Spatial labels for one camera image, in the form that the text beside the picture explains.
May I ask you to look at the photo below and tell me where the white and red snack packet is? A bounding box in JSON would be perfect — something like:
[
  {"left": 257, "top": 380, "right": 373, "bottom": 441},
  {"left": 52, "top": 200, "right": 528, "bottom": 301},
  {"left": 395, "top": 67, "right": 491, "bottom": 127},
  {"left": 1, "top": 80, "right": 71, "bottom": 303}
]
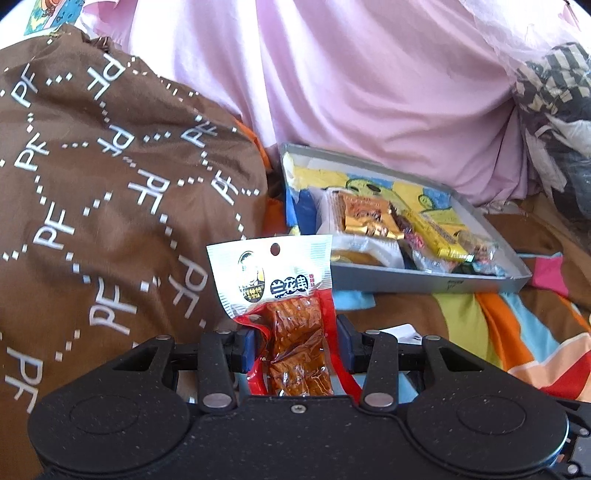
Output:
[{"left": 205, "top": 234, "right": 363, "bottom": 398}]

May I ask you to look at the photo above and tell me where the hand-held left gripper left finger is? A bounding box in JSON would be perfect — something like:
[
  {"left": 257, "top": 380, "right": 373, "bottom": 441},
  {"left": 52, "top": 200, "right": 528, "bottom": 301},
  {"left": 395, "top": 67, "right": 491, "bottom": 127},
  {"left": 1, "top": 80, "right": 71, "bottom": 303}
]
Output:
[{"left": 112, "top": 324, "right": 258, "bottom": 414}]

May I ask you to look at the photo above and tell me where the golden snack packet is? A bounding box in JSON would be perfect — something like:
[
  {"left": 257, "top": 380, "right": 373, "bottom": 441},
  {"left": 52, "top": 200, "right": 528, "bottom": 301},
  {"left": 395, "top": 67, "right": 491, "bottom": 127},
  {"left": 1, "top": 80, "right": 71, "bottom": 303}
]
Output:
[{"left": 335, "top": 189, "right": 407, "bottom": 241}]

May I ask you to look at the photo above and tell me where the colourful printed bedsheet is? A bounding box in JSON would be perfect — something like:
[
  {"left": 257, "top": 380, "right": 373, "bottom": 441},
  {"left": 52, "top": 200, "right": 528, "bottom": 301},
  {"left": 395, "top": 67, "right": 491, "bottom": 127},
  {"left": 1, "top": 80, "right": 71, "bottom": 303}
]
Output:
[{"left": 231, "top": 115, "right": 591, "bottom": 416}]

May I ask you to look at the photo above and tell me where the brown patterned blanket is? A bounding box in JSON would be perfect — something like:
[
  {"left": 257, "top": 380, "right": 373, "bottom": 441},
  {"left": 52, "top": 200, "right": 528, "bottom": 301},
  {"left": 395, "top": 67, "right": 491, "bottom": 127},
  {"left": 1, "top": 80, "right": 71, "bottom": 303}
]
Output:
[{"left": 0, "top": 23, "right": 271, "bottom": 480}]

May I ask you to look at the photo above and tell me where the grey tray with cartoon lining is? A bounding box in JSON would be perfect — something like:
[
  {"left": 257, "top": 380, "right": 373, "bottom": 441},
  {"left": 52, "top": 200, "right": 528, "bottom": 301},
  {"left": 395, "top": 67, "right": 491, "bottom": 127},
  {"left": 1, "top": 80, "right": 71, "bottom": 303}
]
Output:
[{"left": 278, "top": 142, "right": 533, "bottom": 295}]

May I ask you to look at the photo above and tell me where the clothes pile in plastic bag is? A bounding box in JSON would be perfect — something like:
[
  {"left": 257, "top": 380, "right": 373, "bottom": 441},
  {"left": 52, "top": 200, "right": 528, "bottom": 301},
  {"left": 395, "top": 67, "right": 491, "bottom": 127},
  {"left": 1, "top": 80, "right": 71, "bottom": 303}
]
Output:
[{"left": 510, "top": 41, "right": 591, "bottom": 222}]

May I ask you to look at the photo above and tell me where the pink cloth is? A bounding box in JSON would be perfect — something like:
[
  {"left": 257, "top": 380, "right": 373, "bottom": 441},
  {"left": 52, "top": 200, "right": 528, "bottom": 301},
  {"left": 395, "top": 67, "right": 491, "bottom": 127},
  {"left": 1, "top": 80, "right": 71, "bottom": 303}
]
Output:
[{"left": 81, "top": 0, "right": 591, "bottom": 210}]

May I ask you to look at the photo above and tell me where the yellow snack bar packet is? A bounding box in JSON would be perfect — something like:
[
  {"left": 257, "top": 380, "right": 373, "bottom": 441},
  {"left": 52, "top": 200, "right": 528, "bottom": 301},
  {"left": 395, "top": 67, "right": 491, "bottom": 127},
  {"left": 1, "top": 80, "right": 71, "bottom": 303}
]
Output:
[{"left": 406, "top": 203, "right": 476, "bottom": 259}]

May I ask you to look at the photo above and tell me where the white translucent bread packet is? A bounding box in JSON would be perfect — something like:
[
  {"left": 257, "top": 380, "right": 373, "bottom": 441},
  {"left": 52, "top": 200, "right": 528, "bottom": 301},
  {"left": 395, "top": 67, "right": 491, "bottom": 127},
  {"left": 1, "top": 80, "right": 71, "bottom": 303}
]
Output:
[{"left": 314, "top": 187, "right": 404, "bottom": 268}]

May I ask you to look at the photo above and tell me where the cartoon wall poster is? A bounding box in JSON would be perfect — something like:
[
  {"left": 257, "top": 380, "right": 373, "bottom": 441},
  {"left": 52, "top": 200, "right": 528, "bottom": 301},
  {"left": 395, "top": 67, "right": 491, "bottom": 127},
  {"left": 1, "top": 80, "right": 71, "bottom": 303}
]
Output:
[{"left": 23, "top": 0, "right": 86, "bottom": 38}]

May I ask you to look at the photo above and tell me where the blue and white stick packet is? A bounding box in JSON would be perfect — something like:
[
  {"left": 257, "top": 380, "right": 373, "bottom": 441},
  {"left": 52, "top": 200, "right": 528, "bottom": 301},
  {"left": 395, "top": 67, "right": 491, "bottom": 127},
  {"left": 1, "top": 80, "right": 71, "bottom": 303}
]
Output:
[{"left": 383, "top": 323, "right": 423, "bottom": 344}]

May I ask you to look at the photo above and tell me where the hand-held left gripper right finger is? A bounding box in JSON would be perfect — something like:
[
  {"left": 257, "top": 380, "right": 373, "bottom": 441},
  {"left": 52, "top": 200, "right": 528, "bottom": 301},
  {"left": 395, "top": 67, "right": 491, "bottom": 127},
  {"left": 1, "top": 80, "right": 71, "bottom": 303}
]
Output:
[{"left": 335, "top": 315, "right": 482, "bottom": 413}]

